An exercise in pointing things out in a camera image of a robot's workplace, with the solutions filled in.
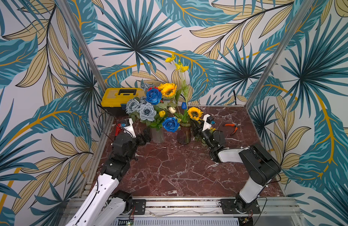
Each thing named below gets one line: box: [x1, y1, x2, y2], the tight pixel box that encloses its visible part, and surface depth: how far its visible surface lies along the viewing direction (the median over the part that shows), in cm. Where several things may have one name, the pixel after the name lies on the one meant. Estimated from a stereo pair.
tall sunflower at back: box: [158, 82, 178, 100], surface depth 70 cm
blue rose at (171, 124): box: [162, 116, 181, 133], surface depth 55 cm
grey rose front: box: [136, 102, 157, 122], surface depth 71 cm
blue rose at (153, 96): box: [145, 88, 163, 105], surface depth 64 cm
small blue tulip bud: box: [181, 101, 188, 110], surface depth 82 cm
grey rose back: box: [140, 82, 155, 94], surface depth 77 cm
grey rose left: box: [125, 98, 141, 114], surface depth 73 cm
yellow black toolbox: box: [100, 87, 147, 117], surface depth 105 cm
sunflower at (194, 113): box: [187, 106, 204, 121], surface depth 80 cm
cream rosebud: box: [168, 106, 176, 114], surface depth 81 cm
